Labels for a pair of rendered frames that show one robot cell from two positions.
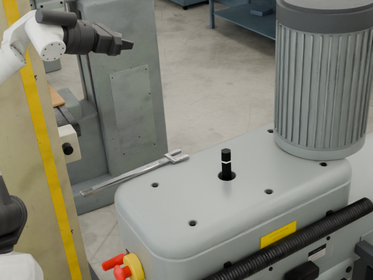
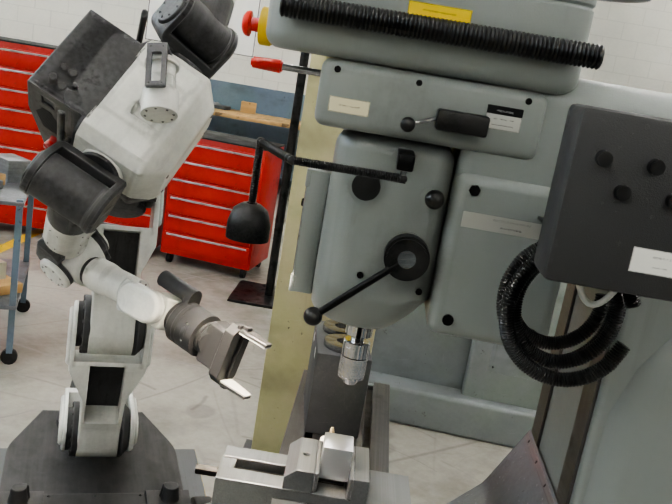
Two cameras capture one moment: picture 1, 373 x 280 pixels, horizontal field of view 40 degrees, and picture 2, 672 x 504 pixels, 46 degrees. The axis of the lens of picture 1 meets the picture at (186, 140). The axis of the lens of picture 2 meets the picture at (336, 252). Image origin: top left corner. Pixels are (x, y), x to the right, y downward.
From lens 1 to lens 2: 1.08 m
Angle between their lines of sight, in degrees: 33
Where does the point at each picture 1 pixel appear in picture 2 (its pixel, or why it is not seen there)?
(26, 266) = (195, 80)
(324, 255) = (518, 136)
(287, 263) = (448, 96)
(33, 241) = (298, 360)
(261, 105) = not seen: outside the picture
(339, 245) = (554, 146)
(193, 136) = not seen: hidden behind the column
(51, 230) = not seen: hidden behind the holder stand
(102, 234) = (404, 452)
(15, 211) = (221, 31)
